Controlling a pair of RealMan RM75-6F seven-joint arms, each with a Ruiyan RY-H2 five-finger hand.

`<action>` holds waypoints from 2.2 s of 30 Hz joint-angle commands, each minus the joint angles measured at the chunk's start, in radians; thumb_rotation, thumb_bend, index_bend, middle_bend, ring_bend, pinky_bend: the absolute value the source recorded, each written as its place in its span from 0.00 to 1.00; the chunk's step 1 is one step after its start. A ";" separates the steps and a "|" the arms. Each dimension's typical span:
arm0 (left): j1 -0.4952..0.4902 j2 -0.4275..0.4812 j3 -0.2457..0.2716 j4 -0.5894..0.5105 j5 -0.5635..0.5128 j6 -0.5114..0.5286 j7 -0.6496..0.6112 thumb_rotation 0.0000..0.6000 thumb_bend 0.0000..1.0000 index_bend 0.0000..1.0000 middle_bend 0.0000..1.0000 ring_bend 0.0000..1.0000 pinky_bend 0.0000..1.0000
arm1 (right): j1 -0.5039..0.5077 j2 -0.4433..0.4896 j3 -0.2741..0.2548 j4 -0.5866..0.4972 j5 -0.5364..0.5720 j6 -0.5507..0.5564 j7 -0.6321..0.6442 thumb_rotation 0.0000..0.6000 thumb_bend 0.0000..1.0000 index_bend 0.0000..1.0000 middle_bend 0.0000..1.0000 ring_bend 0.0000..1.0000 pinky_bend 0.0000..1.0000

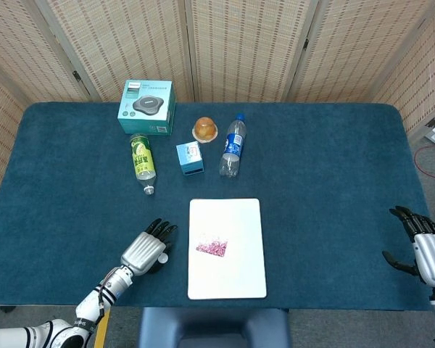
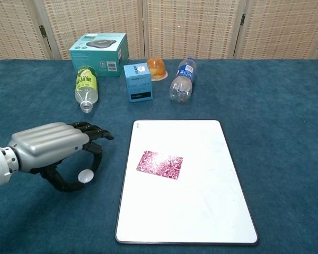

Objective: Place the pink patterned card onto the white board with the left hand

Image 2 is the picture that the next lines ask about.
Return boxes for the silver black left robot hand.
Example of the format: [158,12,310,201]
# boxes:
[7,121,114,192]

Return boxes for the small white round disc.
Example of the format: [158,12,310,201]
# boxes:
[77,169,94,184]

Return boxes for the pink patterned packet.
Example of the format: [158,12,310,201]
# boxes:
[136,150,184,181]

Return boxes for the white rectangular board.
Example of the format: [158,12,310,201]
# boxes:
[114,120,259,246]

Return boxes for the green label plastic bottle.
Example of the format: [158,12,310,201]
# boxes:
[74,66,99,114]

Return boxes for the large teal product box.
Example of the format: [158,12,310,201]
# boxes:
[69,32,130,78]

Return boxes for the small light blue box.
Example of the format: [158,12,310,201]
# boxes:
[123,62,154,103]

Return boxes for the orange jelly cup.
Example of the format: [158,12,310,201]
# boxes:
[146,57,169,81]

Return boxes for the blue label plastic bottle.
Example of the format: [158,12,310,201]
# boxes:
[170,58,197,104]

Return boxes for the woven bamboo folding screen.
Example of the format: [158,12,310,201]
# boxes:
[0,0,318,64]

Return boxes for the dark blue felt tablecloth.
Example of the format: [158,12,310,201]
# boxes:
[0,58,318,254]

